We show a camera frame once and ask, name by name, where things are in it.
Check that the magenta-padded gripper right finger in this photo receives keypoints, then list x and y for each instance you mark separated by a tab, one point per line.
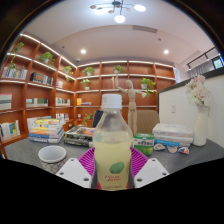
151	171

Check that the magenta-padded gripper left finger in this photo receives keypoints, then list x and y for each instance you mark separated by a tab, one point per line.
74	172

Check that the clear bottle with yellow drink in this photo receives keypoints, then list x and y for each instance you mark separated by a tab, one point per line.
112	151

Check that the white patterned cup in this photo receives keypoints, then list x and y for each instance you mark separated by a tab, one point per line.
51	160

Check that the small snack packet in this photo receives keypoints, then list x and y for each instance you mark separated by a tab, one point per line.
159	147
172	149
183	150

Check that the green tissue box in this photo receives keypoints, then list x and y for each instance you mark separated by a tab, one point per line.
144	143

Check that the stack of dark books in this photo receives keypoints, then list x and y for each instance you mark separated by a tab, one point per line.
79	136

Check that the beige chair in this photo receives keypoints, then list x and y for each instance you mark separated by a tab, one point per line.
148	121

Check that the stack of colourful books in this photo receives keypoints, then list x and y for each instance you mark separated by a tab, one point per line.
46	130

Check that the dark blue chair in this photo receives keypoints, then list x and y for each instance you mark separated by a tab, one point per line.
97	118

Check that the white ceramic vase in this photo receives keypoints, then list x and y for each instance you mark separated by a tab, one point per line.
201	128

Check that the wooden artist mannequin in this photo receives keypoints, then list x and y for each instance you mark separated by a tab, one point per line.
132	100

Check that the wooden shelf unit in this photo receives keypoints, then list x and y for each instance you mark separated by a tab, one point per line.
96	83

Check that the pink and white flower bunch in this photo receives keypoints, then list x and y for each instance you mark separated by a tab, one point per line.
197	90

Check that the grey curtain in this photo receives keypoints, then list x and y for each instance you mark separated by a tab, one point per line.
201	68

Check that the round recessed ceiling light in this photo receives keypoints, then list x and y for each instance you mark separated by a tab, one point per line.
166	51
83	51

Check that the black ceiling track light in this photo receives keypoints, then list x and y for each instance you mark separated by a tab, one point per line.
201	56

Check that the window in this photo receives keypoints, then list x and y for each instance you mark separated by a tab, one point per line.
218	62

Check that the ceiling air vent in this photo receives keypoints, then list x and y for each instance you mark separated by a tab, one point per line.
145	29

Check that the multi-bulb ceiling lamp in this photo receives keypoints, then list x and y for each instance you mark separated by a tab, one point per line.
119	18

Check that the small white wall switch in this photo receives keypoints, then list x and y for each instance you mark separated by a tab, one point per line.
173	108

